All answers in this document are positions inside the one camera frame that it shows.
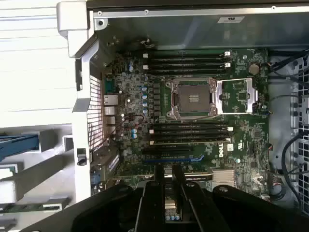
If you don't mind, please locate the silver chipset heatsink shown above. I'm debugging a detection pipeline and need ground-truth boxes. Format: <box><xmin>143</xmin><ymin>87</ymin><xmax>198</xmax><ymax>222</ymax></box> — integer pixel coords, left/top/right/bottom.
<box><xmin>211</xmin><ymin>169</ymin><xmax>237</xmax><ymax>189</ymax></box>

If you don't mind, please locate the dark grey PC case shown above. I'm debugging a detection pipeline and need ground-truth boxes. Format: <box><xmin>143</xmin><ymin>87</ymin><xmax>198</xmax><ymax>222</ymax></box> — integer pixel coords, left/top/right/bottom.
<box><xmin>56</xmin><ymin>0</ymin><xmax>309</xmax><ymax>232</ymax></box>

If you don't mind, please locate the grey parts rack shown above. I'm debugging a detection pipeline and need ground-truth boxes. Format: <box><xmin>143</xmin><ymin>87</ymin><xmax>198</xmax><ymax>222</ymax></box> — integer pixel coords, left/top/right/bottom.
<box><xmin>0</xmin><ymin>123</ymin><xmax>78</xmax><ymax>232</ymax></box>

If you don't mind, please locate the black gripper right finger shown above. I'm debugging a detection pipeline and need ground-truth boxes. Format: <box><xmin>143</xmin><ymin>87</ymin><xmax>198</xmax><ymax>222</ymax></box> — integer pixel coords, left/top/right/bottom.
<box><xmin>171</xmin><ymin>165</ymin><xmax>309</xmax><ymax>232</ymax></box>

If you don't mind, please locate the round coin battery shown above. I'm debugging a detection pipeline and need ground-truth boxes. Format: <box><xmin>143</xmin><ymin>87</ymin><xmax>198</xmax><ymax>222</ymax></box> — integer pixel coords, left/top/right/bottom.
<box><xmin>248</xmin><ymin>63</ymin><xmax>260</xmax><ymax>75</ymax></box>

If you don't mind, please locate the blue expansion slot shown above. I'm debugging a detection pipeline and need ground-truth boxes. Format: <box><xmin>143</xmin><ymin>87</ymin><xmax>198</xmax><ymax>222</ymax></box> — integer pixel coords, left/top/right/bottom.
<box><xmin>141</xmin><ymin>156</ymin><xmax>205</xmax><ymax>164</ymax></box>

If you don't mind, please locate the green motherboard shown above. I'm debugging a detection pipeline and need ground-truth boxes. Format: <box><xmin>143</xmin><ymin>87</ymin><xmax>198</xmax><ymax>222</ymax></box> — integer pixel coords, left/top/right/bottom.
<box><xmin>101</xmin><ymin>47</ymin><xmax>271</xmax><ymax>201</ymax></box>

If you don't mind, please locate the metal disk bay cage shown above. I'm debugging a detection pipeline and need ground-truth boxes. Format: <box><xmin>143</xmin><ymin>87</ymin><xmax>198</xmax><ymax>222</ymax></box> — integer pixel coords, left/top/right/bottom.
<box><xmin>267</xmin><ymin>47</ymin><xmax>309</xmax><ymax>211</ymax></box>

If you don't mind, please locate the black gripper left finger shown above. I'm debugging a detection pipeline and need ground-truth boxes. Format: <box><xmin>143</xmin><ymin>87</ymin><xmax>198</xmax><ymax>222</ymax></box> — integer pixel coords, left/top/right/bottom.
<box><xmin>20</xmin><ymin>164</ymin><xmax>167</xmax><ymax>232</ymax></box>

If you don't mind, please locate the metal port block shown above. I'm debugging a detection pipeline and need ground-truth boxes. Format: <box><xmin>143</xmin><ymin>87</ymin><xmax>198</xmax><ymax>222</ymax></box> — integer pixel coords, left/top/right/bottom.
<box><xmin>103</xmin><ymin>78</ymin><xmax>119</xmax><ymax>128</ymax></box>

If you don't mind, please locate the CPU socket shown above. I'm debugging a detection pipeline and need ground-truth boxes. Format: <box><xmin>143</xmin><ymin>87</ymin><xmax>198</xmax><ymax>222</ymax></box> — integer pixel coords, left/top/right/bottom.
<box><xmin>169</xmin><ymin>77</ymin><xmax>217</xmax><ymax>119</ymax></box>

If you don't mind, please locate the RAM slot with white clips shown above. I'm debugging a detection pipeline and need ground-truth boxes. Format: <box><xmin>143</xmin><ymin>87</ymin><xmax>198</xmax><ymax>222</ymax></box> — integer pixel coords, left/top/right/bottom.
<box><xmin>149</xmin><ymin>138</ymin><xmax>233</xmax><ymax>146</ymax></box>
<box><xmin>142</xmin><ymin>51</ymin><xmax>233</xmax><ymax>58</ymax></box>
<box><xmin>142</xmin><ymin>62</ymin><xmax>233</xmax><ymax>70</ymax></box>
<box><xmin>149</xmin><ymin>128</ymin><xmax>234</xmax><ymax>135</ymax></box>

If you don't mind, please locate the black expansion slot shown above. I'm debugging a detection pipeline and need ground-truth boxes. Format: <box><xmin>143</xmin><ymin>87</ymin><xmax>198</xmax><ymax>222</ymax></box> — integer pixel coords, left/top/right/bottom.
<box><xmin>141</xmin><ymin>146</ymin><xmax>194</xmax><ymax>156</ymax></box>

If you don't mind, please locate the thin black round wire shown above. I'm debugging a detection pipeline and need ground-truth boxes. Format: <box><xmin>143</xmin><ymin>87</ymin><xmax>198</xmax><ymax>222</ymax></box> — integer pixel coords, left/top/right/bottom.
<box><xmin>281</xmin><ymin>134</ymin><xmax>309</xmax><ymax>208</ymax></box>

